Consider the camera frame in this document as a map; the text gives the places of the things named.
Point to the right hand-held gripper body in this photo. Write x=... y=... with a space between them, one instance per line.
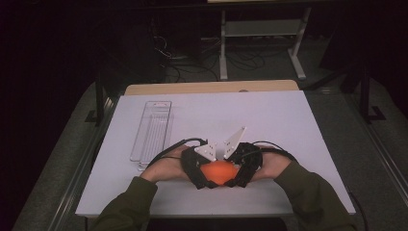
x=250 y=160

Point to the white table board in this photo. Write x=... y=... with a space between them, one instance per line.
x=224 y=115

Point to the person's right hand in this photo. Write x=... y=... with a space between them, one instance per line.
x=272 y=163

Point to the white metal table frame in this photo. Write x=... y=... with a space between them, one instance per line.
x=261 y=28

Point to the clear plastic packaging tray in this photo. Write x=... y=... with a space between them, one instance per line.
x=154 y=128

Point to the person's left hand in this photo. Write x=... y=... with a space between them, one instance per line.
x=163 y=168

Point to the black metal stand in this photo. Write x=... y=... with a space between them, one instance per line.
x=100 y=102
x=365 y=96

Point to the orange ball-like object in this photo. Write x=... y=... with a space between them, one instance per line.
x=219 y=173

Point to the metal floor rail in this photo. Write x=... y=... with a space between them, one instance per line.
x=80 y=166
x=378 y=144

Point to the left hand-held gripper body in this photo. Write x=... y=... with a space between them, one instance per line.
x=191 y=166

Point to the wooden table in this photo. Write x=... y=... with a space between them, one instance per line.
x=208 y=87

